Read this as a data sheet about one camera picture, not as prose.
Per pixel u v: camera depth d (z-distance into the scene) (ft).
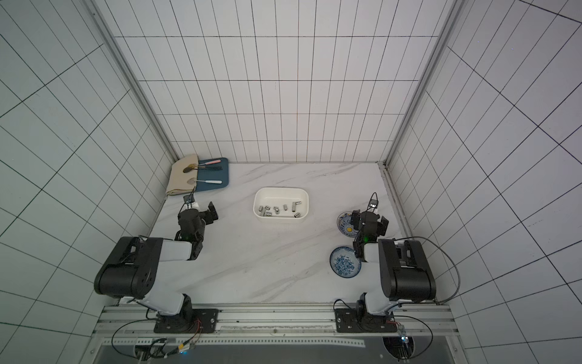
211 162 3.93
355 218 2.81
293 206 3.31
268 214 3.26
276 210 3.28
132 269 1.50
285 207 3.31
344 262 2.80
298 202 3.37
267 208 3.30
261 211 3.29
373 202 2.66
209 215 2.90
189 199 2.61
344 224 3.11
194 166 3.86
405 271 1.49
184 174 3.74
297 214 3.20
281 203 3.40
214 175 3.77
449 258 1.49
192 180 3.64
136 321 2.11
